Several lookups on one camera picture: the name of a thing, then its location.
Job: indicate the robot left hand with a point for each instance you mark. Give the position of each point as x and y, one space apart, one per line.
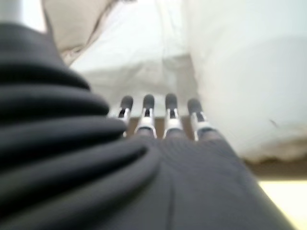
96 167

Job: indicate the white duvet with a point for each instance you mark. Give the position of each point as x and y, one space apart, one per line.
251 72

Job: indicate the mattress with white sheet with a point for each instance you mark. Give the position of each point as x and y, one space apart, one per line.
134 48

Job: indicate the beige cloth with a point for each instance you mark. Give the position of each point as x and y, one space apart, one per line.
69 21

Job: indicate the brown upholstered bed frame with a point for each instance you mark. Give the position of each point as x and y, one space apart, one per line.
283 170

